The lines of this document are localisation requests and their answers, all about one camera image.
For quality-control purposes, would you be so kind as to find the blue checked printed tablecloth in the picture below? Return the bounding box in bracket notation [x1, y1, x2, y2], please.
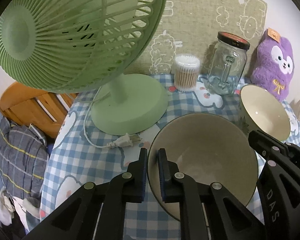
[40, 72, 300, 240]

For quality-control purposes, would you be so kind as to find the green printed board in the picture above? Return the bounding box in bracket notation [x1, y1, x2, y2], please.
[125, 0, 268, 77]

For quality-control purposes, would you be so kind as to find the floral ceramic bowl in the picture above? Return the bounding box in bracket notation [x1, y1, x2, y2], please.
[239, 84, 291, 142]
[147, 113, 259, 222]

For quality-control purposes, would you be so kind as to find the cotton swab container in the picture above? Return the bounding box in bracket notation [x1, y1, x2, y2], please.
[174, 54, 200, 92]

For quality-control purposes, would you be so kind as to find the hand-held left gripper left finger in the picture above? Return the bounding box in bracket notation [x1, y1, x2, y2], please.
[22, 147, 148, 240]

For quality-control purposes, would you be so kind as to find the crumpled white cloth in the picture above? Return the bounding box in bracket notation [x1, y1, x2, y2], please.
[0, 189, 13, 226]

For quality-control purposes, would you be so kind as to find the grey plaid quilt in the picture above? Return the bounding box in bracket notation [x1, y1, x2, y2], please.
[0, 117, 50, 200]

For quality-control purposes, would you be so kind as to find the glass jar with dark lid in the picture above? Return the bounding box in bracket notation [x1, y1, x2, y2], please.
[207, 31, 250, 95]

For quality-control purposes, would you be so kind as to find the white garment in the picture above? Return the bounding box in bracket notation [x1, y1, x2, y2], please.
[12, 196, 40, 224]

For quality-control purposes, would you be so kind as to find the purple plush rabbit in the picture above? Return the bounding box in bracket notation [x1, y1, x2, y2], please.
[250, 28, 295, 102]

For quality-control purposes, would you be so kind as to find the green desk fan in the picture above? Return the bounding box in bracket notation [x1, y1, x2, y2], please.
[0, 0, 169, 135]

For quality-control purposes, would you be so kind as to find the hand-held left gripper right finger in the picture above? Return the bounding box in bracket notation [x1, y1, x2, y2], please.
[157, 148, 265, 240]

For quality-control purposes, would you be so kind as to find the white power cable with plug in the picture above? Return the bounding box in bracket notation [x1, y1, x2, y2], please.
[84, 87, 142, 149]

